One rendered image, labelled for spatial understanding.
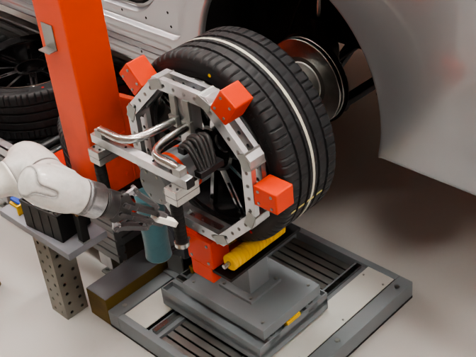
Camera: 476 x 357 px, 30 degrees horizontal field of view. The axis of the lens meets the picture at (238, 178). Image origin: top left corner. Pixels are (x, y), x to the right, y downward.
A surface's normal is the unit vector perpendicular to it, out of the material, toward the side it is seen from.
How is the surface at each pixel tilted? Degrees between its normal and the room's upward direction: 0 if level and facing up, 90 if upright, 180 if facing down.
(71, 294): 90
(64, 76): 90
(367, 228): 0
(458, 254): 0
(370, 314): 0
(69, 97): 90
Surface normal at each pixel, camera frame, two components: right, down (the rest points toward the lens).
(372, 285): -0.09, -0.82
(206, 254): -0.69, 0.46
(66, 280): 0.72, 0.34
